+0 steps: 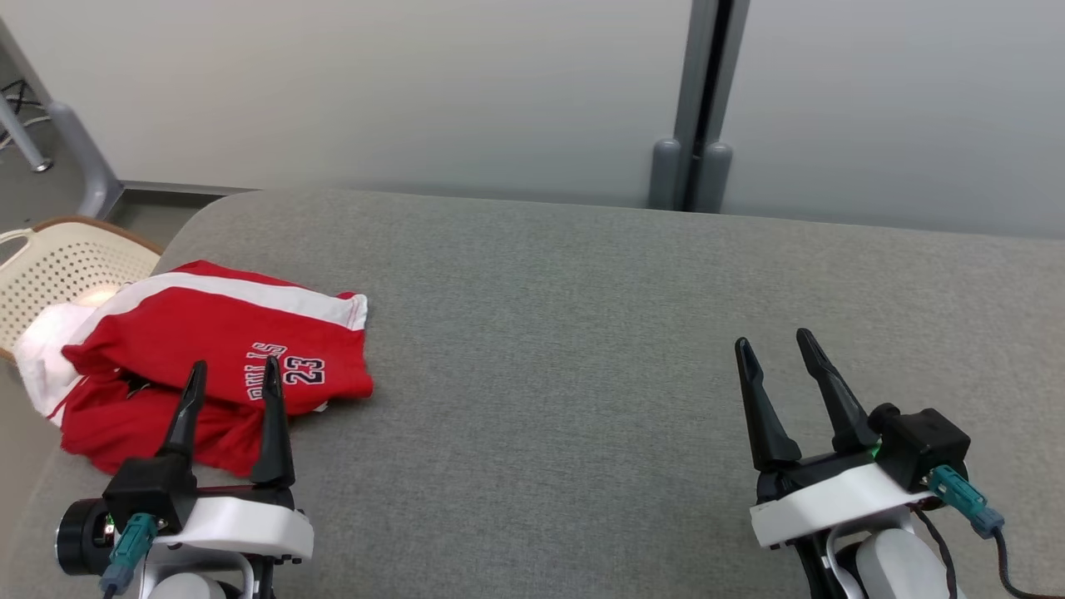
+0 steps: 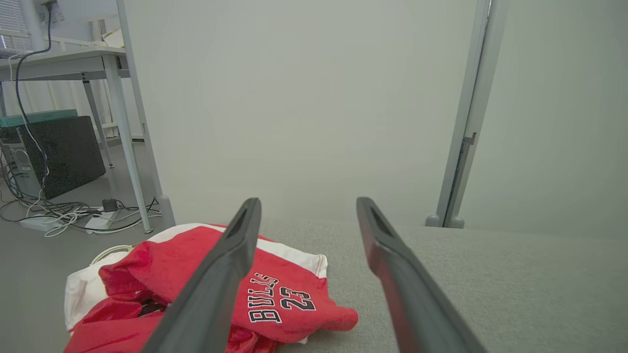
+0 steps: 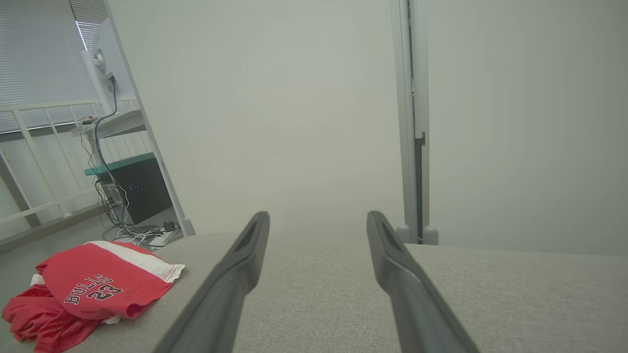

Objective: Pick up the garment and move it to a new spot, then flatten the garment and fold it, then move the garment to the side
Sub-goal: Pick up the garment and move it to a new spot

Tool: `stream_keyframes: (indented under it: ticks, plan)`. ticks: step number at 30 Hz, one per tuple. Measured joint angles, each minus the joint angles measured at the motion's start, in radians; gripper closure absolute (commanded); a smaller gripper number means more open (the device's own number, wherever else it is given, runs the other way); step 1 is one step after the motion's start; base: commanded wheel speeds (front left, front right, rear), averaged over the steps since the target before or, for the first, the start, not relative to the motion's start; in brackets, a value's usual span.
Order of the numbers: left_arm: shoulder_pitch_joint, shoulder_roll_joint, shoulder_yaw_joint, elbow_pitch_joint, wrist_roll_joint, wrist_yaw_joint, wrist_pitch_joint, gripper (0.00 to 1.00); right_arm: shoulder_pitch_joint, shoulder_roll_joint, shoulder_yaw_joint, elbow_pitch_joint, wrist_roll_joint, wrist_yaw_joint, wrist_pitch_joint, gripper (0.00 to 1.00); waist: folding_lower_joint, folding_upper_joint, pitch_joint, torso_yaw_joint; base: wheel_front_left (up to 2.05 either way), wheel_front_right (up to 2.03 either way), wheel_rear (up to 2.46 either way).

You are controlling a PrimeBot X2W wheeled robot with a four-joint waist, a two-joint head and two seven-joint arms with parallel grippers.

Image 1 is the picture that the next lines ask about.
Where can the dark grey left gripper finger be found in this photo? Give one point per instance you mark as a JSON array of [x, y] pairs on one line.
[[187, 420], [273, 441]]

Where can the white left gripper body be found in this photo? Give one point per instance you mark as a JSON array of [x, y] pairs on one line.
[[241, 528]]

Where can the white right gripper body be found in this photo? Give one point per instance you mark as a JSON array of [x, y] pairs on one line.
[[832, 503]]

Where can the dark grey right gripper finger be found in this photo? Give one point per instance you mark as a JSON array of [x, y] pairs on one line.
[[767, 428], [844, 416]]

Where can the red jersey white sleeves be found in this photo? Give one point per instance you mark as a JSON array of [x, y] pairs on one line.
[[125, 428]]

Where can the red shorts white trim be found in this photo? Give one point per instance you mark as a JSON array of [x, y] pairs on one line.
[[208, 333]]

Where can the cream perforated laundry basket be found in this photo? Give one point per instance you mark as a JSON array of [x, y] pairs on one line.
[[58, 266]]

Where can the thick grey metal leg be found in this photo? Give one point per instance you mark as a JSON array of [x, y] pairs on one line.
[[87, 162]]

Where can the thin grey metal leg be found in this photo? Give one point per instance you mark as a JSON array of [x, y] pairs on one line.
[[21, 137]]

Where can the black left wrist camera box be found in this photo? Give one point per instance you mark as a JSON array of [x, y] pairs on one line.
[[150, 491]]

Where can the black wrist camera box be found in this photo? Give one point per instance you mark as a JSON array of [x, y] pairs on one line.
[[150, 491], [923, 441]]

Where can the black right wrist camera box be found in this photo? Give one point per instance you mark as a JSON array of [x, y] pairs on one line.
[[923, 441]]

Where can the grey partition post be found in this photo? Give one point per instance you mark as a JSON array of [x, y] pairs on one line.
[[697, 100]]

